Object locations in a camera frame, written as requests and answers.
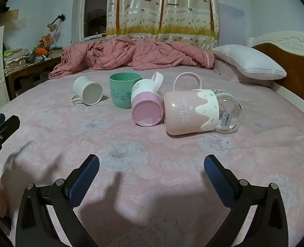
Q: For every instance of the wooden desk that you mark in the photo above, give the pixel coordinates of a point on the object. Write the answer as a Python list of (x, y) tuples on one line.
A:
[(26, 69)]

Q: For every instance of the pink pillow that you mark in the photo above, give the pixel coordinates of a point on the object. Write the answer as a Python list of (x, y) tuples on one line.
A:
[(231, 75)]

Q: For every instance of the orange toy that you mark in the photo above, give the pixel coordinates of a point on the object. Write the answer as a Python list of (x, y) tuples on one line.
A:
[(42, 51)]

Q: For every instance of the white framed window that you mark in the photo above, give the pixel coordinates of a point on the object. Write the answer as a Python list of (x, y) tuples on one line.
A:
[(95, 12)]

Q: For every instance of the wall lamp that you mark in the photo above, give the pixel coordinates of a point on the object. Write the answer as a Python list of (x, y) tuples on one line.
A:
[(51, 27)]

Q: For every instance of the white cup with pink base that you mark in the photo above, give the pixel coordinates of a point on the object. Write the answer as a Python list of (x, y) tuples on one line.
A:
[(146, 110)]

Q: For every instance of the stack of papers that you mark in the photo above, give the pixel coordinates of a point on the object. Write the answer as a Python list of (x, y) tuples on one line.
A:
[(14, 61)]

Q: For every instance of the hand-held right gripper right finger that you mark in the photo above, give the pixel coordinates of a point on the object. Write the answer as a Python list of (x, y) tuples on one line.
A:
[(216, 177)]

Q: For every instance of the tree print curtain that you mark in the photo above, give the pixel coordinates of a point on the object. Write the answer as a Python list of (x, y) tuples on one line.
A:
[(167, 18)]

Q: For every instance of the plain white cup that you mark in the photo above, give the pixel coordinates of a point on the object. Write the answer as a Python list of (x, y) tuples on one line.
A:
[(90, 91)]

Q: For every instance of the clear glass cup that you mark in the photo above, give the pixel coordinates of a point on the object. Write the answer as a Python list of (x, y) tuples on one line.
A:
[(231, 108)]

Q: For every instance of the pink floral bed sheet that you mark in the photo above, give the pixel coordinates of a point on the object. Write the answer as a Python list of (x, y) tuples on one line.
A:
[(64, 133)]

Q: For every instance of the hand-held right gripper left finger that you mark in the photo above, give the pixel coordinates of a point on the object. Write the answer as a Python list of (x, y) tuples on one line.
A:
[(83, 177)]

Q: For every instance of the brown paper packet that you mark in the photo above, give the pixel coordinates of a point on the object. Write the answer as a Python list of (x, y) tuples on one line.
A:
[(47, 40)]

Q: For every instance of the pink checked blanket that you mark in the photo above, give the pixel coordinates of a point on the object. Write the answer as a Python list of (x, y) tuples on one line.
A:
[(141, 54)]

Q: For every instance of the white pillow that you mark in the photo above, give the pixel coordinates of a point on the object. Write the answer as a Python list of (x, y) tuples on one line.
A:
[(249, 61)]

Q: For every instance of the pink cup with white rim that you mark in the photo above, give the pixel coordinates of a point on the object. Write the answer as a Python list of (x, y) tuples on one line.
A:
[(182, 113)]

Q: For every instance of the green cup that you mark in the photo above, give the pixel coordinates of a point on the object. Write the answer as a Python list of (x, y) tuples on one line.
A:
[(122, 90)]

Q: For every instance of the white and wood bed headboard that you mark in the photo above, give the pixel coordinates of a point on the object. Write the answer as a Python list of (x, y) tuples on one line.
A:
[(295, 59)]

